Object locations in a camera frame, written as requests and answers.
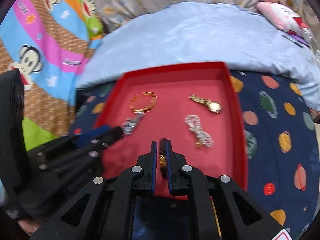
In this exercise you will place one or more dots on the red jewelry tray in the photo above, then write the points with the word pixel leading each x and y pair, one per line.
pixel 212 142

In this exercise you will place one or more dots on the left hand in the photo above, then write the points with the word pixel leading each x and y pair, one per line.
pixel 29 226

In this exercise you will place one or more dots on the navy planet print bedsheet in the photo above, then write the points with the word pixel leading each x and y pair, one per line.
pixel 282 150

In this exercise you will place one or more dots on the light blue quilt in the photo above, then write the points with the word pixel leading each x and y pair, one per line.
pixel 197 32

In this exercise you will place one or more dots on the silver wristwatch dark dial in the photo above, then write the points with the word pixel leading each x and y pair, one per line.
pixel 130 124

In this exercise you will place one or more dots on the gold wristwatch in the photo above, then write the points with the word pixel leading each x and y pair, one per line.
pixel 213 106

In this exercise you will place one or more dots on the colourful monkey print blanket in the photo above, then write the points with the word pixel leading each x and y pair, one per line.
pixel 49 42

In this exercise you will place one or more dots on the pink white plush pillow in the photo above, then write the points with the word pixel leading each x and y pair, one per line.
pixel 283 18

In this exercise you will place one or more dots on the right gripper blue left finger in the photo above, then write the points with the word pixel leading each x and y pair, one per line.
pixel 146 183

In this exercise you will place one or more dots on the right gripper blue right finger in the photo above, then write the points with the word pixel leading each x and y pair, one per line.
pixel 177 184

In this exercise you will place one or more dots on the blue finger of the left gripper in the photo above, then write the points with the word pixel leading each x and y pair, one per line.
pixel 85 138
pixel 95 144

